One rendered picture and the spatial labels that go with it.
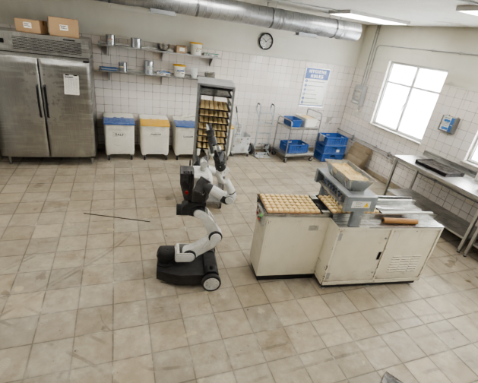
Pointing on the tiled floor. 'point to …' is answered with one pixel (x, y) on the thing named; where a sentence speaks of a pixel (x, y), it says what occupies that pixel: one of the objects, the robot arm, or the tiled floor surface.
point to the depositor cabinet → (375, 251)
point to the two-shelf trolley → (301, 138)
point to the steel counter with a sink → (466, 184)
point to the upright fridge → (40, 93)
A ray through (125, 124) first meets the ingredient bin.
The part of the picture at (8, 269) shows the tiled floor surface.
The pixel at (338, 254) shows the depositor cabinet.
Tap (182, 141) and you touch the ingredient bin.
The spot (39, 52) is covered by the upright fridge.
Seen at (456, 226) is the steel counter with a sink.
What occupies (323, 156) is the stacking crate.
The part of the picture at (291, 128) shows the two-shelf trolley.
